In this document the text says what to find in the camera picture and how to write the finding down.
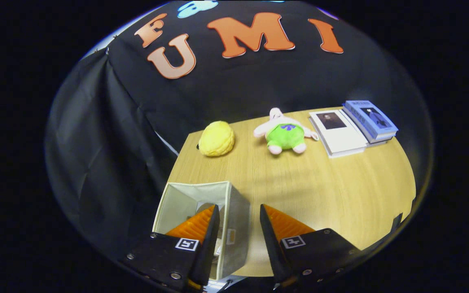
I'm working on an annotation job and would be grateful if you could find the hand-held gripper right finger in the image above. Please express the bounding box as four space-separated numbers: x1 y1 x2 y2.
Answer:
259 203 362 290

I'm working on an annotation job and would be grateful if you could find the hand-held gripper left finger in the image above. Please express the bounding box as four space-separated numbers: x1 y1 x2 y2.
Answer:
121 203 221 292

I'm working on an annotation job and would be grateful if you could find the grey fabric storage box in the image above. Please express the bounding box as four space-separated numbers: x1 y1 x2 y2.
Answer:
152 181 251 282

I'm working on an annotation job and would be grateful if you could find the yellow plush ball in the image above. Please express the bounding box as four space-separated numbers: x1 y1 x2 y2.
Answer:
198 121 235 157

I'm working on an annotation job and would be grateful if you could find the pink and green plush toy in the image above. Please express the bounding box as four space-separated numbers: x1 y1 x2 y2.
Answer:
253 107 320 155

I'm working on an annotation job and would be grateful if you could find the white book with portrait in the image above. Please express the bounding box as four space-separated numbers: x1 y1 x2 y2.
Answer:
309 109 368 159

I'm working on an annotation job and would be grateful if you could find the pale grey book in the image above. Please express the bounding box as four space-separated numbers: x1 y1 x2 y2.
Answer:
366 138 394 148

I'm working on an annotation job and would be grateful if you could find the blue book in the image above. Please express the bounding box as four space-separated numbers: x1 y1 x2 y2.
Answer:
342 100 399 144

